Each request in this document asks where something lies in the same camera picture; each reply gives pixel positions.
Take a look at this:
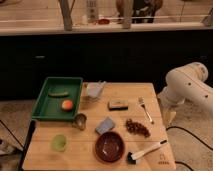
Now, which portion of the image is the clear plastic container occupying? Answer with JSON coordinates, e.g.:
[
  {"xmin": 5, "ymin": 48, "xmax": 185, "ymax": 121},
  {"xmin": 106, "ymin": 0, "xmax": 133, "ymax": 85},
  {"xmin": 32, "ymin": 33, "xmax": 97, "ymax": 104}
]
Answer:
[{"xmin": 86, "ymin": 82, "xmax": 105, "ymax": 99}]

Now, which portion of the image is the wooden table board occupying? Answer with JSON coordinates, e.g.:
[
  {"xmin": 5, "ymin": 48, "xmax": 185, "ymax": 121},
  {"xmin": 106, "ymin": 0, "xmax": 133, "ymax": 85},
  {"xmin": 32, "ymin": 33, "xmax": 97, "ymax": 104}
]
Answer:
[{"xmin": 23, "ymin": 83, "xmax": 176, "ymax": 171}]

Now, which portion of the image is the green cucumber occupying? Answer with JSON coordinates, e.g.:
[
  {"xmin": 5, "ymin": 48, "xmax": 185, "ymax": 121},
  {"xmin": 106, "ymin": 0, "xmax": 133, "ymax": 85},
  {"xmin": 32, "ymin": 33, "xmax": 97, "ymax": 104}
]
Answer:
[{"xmin": 48, "ymin": 92, "xmax": 69, "ymax": 97}]

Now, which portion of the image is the dark red bowl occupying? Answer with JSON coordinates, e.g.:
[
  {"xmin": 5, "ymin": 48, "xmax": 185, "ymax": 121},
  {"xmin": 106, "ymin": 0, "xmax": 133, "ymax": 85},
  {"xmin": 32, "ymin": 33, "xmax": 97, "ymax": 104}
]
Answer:
[{"xmin": 94, "ymin": 131, "xmax": 125, "ymax": 163}]

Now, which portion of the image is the green plastic tray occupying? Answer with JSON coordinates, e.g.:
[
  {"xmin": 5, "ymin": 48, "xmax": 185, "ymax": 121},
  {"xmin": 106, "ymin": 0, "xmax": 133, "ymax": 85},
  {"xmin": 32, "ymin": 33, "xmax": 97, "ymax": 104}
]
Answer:
[{"xmin": 32, "ymin": 77, "xmax": 83, "ymax": 121}]

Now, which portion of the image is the white bottle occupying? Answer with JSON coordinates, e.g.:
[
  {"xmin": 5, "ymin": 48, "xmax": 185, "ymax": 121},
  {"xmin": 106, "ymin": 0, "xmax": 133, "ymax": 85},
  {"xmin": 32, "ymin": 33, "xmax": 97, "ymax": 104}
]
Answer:
[{"xmin": 86, "ymin": 0, "xmax": 99, "ymax": 23}]

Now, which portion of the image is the red small object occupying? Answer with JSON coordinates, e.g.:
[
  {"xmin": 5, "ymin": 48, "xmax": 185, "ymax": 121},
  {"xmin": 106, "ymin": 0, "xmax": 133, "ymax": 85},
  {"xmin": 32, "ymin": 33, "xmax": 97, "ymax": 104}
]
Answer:
[{"xmin": 97, "ymin": 18, "xmax": 110, "ymax": 25}]

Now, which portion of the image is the black left table edge bar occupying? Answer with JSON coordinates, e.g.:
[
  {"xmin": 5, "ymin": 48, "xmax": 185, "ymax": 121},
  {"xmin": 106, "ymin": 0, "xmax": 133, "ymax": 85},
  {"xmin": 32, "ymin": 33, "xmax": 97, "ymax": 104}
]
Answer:
[{"xmin": 18, "ymin": 120, "xmax": 36, "ymax": 171}]

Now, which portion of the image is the black cable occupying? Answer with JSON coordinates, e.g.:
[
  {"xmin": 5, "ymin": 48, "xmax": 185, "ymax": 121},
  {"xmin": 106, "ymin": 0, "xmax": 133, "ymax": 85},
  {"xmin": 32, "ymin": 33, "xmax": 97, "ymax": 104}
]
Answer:
[{"xmin": 165, "ymin": 125, "xmax": 213, "ymax": 171}]

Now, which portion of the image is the blue grey sponge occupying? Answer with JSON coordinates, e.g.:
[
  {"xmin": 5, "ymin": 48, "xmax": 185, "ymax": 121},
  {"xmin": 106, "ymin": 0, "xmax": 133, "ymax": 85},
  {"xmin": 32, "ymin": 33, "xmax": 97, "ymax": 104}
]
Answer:
[{"xmin": 95, "ymin": 117, "xmax": 115, "ymax": 134}]

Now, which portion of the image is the white black brush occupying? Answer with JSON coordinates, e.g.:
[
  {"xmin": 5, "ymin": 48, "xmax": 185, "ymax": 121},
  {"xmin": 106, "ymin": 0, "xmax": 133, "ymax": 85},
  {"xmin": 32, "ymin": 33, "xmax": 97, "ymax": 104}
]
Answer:
[{"xmin": 127, "ymin": 140, "xmax": 167, "ymax": 164}]

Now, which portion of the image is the orange peach fruit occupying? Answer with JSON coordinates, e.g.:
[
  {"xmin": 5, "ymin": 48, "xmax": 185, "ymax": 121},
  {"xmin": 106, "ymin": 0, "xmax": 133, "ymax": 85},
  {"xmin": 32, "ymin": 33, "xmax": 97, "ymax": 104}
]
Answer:
[{"xmin": 61, "ymin": 100, "xmax": 73, "ymax": 111}]

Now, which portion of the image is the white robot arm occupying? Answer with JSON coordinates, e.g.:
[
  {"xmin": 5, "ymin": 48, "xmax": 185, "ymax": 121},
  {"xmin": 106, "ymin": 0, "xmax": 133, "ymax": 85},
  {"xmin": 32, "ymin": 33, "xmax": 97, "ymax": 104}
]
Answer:
[{"xmin": 157, "ymin": 62, "xmax": 213, "ymax": 126}]

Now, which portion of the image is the green plastic cup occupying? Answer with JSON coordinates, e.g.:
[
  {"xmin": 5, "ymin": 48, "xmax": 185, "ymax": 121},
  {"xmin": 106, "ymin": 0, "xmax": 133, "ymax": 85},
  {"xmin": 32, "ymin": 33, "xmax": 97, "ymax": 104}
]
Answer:
[{"xmin": 51, "ymin": 134, "xmax": 67, "ymax": 152}]

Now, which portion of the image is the small metal cup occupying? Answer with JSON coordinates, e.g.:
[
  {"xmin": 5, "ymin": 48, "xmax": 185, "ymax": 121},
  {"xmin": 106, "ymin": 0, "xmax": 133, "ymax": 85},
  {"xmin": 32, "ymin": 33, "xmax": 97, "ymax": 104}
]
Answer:
[{"xmin": 72, "ymin": 113, "xmax": 87, "ymax": 130}]

